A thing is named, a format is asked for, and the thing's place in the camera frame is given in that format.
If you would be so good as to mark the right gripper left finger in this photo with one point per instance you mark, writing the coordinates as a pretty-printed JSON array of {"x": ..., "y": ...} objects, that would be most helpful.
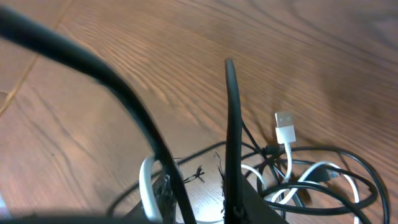
[{"x": 158, "y": 203}]

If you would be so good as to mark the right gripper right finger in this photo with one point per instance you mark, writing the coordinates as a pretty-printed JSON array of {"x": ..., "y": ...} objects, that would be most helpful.
[{"x": 242, "y": 204}]

